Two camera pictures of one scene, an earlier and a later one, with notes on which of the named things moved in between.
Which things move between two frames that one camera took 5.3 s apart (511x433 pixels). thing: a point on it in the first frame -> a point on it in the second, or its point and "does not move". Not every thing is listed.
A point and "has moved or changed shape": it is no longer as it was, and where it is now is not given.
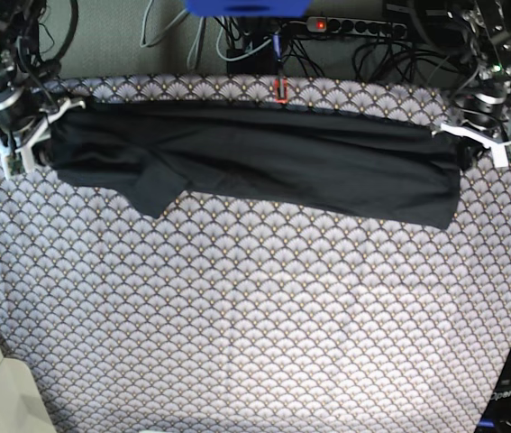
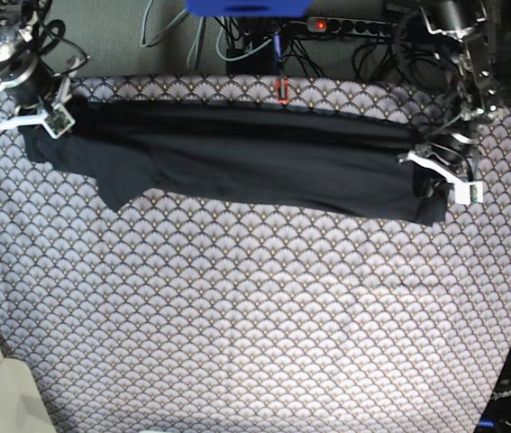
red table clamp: (284, 98) does not move
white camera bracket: (504, 152) -> (462, 187)
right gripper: (486, 110) -> (457, 152)
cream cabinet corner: (3, 395) does not move
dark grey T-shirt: (342, 161) has moved or changed shape
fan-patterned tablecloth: (226, 316) does not move
